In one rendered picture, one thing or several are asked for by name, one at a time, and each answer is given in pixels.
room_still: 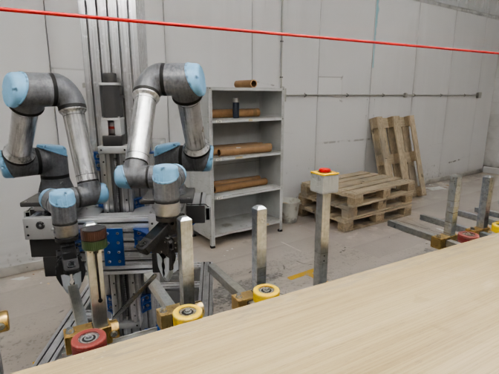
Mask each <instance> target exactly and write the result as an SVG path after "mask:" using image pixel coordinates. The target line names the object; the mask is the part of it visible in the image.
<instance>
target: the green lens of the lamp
mask: <svg viewBox="0 0 499 374"><path fill-rule="evenodd" d="M81 244H82V250H84V251H88V252H93V251H98V250H101V249H104V248H106V247H107V246H108V239H107V237H106V239H104V240H101V241H97V242H92V243H87V242H84V241H82V240H81Z"/></svg>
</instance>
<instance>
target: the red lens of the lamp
mask: <svg viewBox="0 0 499 374"><path fill-rule="evenodd" d="M104 227H105V228H104V229H103V230H101V231H98V232H83V231H82V229H80V236H81V240H83V241H97V240H102V239H104V238H106V237H107V231H106V226H104Z"/></svg>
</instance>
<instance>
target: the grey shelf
mask: <svg viewBox="0 0 499 374"><path fill-rule="evenodd" d="M233 98H239V109H242V108H259V109H260V112H261V114H260V116H259V117H239V118H233V117H227V118H212V109H232V103H233ZM200 109H201V115H202V120H203V129H204V135H205V139H206V140H207V141H208V142H209V144H210V145H226V144H236V143H246V142H256V137H257V142H262V143H271V144H272V146H273V148H272V151H271V152H264V153H256V154H240V155H232V156H224V157H219V156H218V155H214V156H213V161H212V170H211V171H204V172H202V171H190V188H195V192H206V194H212V220H206V221H205V223H195V224H194V225H193V226H192V236H193V237H196V234H195V232H198V233H199V234H201V235H203V236H204V237H206V238H208V239H210V248H211V249H214V248H215V238H216V237H220V236H224V235H227V234H232V233H236V232H243V231H246V230H250V229H252V207H253V206H256V205H263V206H264V207H265V208H267V226H269V225H272V224H276V223H279V229H278V232H282V201H283V163H284V88H223V87H206V93H205V95H204V96H203V98H202V100H201V101H200ZM210 115H211V116H210ZM210 117H211V118H210ZM256 157H257V175H259V176H260V177H261V178H267V180H268V183H267V184H266V185H262V186H253V187H249V188H240V189H236V190H231V191H222V192H218V193H214V181H217V180H228V179H234V178H240V177H251V176H256ZM213 238H214V239H213ZM213 244H214V245H213Z"/></svg>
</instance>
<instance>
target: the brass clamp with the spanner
mask: <svg viewBox="0 0 499 374"><path fill-rule="evenodd" d="M73 328H74V333H72V334H70V335H67V334H66V329H63V333H64V339H65V350H66V355H71V354H72V350H71V339H72V338H73V337H74V336H75V335H76V334H77V333H79V332H81V331H83V330H86V329H94V326H93V323H92V322H90V323H86V324H81V325H78V326H75V327H73ZM98 329H102V330H104V331H105V333H106V336H107V344H110V343H112V342H113V339H114V338H119V336H120V328H119V324H118V321H117V319H114V320H109V319H108V326H106V327H100V328H98Z"/></svg>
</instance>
